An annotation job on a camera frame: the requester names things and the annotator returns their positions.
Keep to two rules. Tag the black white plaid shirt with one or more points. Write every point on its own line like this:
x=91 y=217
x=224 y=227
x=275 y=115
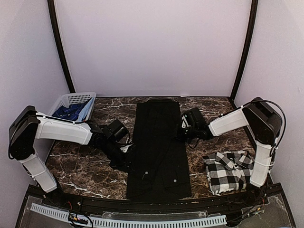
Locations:
x=228 y=171

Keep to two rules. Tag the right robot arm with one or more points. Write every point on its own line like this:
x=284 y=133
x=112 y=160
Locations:
x=264 y=122

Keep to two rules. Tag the black frame post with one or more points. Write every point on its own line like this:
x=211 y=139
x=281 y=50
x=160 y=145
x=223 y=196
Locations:
x=59 y=45
x=246 y=48

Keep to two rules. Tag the right black frame post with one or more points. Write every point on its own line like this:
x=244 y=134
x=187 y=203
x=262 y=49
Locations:
x=246 y=48

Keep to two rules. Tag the black front rail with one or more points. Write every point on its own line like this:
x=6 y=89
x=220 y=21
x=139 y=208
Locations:
x=92 y=205

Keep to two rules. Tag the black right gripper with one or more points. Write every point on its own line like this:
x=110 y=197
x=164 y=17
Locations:
x=178 y=136

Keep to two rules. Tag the left black frame post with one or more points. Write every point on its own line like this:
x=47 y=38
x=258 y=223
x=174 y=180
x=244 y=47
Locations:
x=59 y=45

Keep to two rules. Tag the black long sleeve shirt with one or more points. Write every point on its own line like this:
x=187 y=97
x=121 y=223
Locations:
x=160 y=164

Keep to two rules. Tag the grey plastic laundry basket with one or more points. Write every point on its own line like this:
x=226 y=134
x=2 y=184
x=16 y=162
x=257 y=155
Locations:
x=73 y=98

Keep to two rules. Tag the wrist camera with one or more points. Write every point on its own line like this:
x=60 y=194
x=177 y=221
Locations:
x=127 y=148
x=185 y=123

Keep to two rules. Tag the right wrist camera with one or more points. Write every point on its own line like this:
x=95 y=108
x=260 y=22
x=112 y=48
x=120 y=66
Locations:
x=185 y=123

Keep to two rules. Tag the white slotted cable duct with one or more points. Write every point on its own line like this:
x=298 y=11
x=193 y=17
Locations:
x=131 y=220

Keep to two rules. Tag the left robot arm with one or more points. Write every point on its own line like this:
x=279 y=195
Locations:
x=31 y=128

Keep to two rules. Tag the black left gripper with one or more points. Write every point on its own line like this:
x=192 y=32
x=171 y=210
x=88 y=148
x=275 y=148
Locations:
x=127 y=160

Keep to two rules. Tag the blue clothes in basket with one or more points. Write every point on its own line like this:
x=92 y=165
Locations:
x=75 y=112

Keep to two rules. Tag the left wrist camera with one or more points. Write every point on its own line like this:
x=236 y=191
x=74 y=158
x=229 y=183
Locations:
x=127 y=148

